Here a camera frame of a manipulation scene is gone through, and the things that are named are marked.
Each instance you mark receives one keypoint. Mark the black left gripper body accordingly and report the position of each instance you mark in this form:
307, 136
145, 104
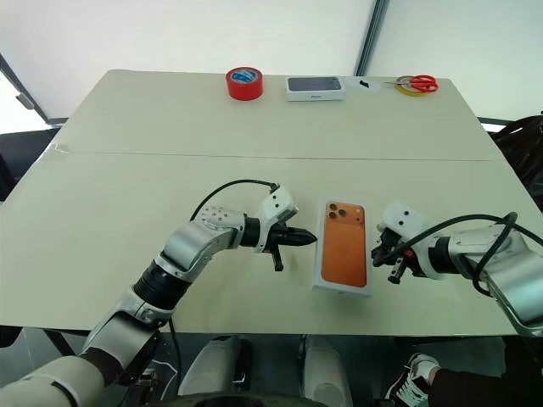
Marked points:
281, 237

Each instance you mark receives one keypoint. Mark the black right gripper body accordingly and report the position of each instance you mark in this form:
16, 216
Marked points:
396, 267

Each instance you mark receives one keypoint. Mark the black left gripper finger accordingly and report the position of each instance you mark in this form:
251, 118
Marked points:
301, 233
301, 241

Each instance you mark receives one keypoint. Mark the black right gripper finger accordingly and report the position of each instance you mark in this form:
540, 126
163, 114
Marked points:
381, 237
378, 258

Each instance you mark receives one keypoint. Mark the orange phone box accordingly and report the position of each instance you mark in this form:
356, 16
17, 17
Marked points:
343, 250

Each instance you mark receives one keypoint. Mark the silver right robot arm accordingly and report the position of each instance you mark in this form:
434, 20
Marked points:
509, 254

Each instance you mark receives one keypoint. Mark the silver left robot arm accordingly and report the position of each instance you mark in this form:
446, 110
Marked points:
199, 241

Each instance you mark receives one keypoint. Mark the white box with dark phone print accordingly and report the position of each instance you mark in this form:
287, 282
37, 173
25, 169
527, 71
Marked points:
315, 87

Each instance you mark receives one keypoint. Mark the black and white sneaker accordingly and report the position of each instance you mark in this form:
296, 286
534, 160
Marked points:
409, 381

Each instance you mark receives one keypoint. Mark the white rounded leg shell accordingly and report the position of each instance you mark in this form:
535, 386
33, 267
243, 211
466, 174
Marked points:
208, 364
322, 369

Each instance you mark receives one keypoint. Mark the dark trouser leg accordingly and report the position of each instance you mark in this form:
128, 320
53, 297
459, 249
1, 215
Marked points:
488, 381

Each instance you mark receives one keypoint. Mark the thin yellow tape roll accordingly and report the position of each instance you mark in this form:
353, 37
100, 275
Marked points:
418, 94

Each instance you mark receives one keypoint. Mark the white paper with black mark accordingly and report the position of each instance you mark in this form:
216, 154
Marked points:
369, 85

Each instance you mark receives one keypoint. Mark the red tape roll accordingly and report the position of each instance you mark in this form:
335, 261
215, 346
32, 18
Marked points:
244, 85

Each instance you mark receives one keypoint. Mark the black plastic bag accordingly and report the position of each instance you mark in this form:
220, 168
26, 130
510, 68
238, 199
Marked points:
522, 148

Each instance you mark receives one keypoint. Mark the clear tape piece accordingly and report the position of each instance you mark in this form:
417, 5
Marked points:
63, 148

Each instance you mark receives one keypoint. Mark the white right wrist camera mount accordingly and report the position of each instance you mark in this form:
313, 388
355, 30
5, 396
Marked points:
401, 218

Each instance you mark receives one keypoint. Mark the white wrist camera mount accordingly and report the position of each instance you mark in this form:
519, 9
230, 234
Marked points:
401, 218
280, 203

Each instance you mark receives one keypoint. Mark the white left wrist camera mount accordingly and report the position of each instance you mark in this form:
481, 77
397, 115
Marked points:
280, 203

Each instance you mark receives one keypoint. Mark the dark window frame post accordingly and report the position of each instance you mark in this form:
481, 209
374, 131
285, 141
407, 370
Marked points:
4, 63
371, 34

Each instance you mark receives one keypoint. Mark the black table frame strut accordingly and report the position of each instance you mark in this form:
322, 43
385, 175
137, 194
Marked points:
63, 343

